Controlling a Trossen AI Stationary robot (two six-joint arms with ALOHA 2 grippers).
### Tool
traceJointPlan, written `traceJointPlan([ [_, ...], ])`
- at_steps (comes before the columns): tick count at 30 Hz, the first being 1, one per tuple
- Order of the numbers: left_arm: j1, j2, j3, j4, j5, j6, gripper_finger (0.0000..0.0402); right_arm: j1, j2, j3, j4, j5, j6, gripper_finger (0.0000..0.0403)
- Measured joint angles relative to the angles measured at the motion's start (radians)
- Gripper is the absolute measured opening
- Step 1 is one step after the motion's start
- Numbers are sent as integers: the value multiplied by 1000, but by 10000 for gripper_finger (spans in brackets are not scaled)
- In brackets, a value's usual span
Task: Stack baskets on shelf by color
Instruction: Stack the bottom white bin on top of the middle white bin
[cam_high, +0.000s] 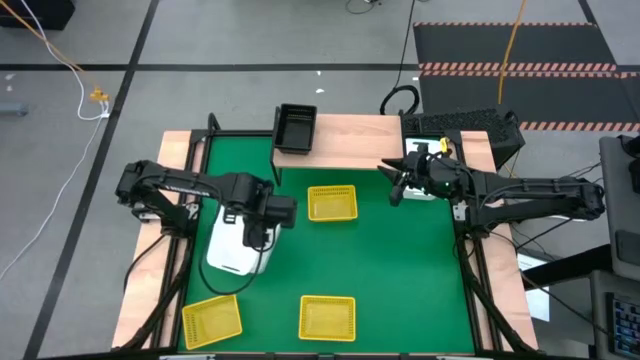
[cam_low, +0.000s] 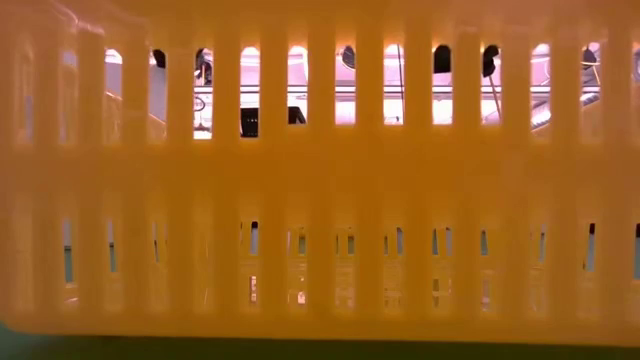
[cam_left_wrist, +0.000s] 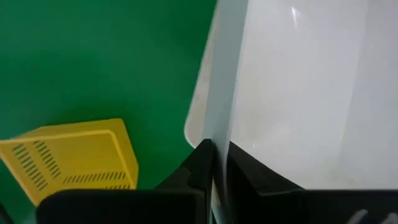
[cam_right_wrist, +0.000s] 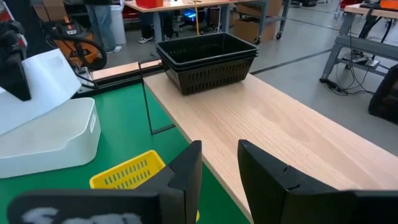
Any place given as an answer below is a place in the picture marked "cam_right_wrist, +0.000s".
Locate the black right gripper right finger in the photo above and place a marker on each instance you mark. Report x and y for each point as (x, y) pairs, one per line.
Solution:
(273, 193)

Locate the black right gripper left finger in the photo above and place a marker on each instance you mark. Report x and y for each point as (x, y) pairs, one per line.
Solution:
(183, 186)

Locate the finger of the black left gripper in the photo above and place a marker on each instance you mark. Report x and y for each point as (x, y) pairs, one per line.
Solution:
(14, 77)

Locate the white plastic storage bin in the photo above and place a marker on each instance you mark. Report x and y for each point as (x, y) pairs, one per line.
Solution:
(49, 140)
(46, 81)

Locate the yellow slotted plastic basket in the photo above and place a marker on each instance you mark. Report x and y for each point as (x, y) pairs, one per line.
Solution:
(130, 174)

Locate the black slotted plastic basket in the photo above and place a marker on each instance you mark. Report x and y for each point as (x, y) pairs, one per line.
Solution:
(211, 77)
(211, 61)
(205, 46)

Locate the orange black shop vacuum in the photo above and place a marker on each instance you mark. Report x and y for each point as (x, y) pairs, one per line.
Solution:
(77, 46)

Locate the standing person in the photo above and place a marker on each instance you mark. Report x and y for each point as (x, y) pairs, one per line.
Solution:
(149, 28)
(102, 25)

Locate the red plastic bin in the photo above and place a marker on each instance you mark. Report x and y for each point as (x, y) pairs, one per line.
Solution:
(149, 3)

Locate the black floor object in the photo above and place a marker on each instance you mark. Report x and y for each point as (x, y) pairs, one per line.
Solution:
(385, 96)

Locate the grey power strip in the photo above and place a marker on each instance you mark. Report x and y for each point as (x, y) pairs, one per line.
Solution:
(363, 60)

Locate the cardboard box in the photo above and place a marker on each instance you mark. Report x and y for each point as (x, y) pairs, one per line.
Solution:
(252, 29)

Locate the wooden top work table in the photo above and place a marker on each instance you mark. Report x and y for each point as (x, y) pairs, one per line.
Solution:
(183, 5)

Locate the grey wheeled cart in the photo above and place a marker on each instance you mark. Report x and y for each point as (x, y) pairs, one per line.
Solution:
(270, 15)

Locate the grey frame wooden work table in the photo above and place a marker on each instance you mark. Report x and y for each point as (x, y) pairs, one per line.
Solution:
(357, 42)

